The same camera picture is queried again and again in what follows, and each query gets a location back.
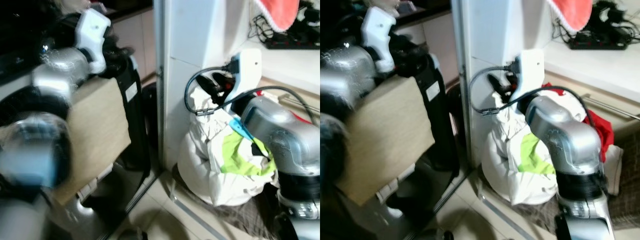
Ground white garment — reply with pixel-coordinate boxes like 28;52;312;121
177;85;279;207
481;87;559;206

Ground beige cabinet with dark top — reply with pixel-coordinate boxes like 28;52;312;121
397;0;458;86
102;0;157;83

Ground light blue cloth piece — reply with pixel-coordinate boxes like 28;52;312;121
229;119;254;142

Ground lime green garment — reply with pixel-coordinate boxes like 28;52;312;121
220;131;277;177
518;132;557;176

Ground black power strip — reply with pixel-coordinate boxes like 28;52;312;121
569;39;629;51
265;37;321;50

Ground tan flat board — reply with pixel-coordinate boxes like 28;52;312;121
52;77;132;206
334;75;435;207

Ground red hanging towel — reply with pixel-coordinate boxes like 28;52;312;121
547;0;594;32
254;0;301;32

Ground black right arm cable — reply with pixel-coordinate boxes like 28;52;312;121
183;66;317;124
468;65;597;127

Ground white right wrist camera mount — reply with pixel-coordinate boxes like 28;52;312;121
231;48;262;101
512;49;545;99

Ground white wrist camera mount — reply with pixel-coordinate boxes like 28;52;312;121
231;48;262;101
512;49;545;99
75;8;112;75
361;6;397;73

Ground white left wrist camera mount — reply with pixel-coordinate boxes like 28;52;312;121
75;8;112;75
361;6;397;73

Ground thin metal rail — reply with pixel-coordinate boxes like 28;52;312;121
582;95;640;122
260;87;321;110

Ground tangled black cables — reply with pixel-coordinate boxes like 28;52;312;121
554;0;640;44
248;6;321;43

